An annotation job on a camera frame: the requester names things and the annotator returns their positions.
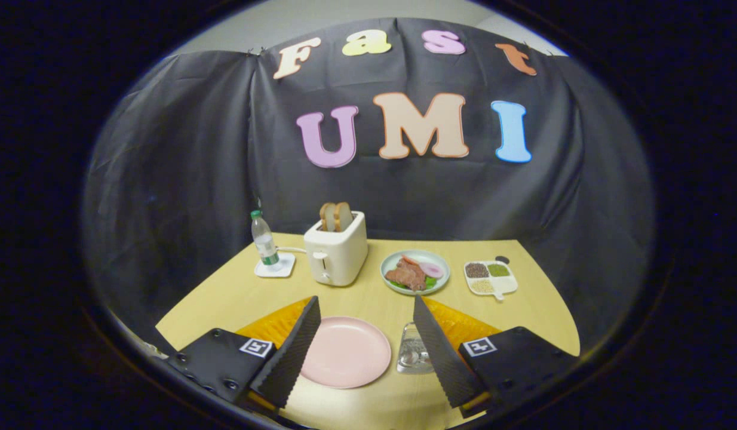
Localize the white divided spice dish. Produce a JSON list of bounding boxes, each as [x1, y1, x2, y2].
[[464, 260, 518, 300]]

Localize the brown grilled steak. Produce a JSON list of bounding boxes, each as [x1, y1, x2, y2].
[[385, 258, 428, 291]]

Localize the clear plastic water bottle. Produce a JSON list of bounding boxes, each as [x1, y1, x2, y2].
[[251, 210, 281, 267]]

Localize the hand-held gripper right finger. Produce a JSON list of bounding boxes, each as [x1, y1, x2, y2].
[[412, 294, 578, 420]]

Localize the pink round plate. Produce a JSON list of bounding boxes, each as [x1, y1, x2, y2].
[[300, 316, 392, 389]]

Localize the metal wire cutlery basket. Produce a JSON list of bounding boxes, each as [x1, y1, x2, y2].
[[397, 322, 435, 375]]

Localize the black backdrop cloth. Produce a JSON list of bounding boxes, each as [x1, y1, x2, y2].
[[82, 17, 656, 353]]

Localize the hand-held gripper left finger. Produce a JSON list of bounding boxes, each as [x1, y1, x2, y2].
[[164, 295, 322, 419]]

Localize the white square coaster tray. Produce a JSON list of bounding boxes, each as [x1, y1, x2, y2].
[[254, 252, 296, 278]]

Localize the light green oval plate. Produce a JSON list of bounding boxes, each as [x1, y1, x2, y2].
[[380, 250, 451, 296]]

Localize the cream white toaster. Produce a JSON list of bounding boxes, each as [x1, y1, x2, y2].
[[303, 211, 369, 287]]

